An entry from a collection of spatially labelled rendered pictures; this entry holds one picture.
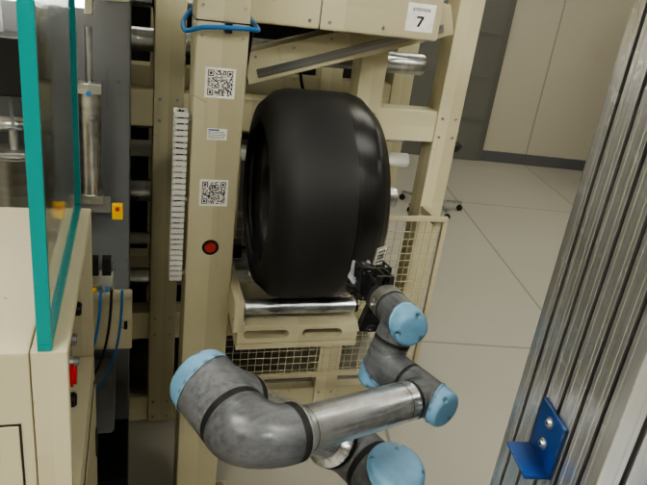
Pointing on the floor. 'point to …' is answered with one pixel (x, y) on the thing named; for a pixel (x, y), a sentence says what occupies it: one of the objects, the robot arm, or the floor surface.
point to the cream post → (216, 332)
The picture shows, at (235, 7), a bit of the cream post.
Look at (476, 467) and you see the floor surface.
